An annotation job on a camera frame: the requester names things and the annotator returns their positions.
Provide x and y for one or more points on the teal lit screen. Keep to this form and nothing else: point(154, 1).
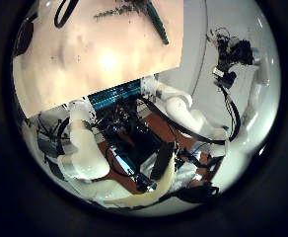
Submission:
point(116, 94)

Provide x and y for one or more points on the small black monitor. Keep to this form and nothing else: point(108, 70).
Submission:
point(145, 144)

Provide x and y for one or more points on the seated person in dark top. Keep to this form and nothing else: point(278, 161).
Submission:
point(196, 194)

